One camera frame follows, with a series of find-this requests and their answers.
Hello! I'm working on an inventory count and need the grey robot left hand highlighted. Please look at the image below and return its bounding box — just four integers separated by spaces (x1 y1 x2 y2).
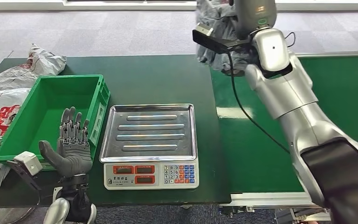
38 106 93 179

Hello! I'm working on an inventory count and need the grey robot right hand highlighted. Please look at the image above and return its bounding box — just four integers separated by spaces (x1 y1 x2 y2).
234 0 277 41

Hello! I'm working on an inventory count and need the grey courier package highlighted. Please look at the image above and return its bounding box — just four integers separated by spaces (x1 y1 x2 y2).
195 0 260 77

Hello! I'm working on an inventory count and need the green conveyor belt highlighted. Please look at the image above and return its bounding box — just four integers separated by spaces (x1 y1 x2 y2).
210 51 358 224

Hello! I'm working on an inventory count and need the green plastic crate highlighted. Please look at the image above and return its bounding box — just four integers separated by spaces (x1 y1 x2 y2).
0 74 111 171

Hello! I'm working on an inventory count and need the electronic scale with steel tray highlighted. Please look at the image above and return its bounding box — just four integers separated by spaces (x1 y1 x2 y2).
99 103 200 191

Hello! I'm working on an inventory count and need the round metal table base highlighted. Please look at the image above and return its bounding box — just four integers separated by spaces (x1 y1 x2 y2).
0 206 37 224

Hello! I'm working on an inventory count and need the grey courier bag red print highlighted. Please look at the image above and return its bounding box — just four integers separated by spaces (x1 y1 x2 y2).
0 43 68 91

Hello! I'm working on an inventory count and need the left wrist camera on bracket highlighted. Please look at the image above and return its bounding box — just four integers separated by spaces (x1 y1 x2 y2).
7 151 43 192

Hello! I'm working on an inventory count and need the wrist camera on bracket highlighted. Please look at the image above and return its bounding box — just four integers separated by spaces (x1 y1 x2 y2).
7 151 43 192
192 22 254 56

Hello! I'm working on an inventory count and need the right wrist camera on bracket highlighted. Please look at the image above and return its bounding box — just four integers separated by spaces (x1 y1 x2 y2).
192 22 254 56

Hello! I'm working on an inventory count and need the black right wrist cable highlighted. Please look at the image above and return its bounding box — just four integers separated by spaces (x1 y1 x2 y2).
227 52 291 154

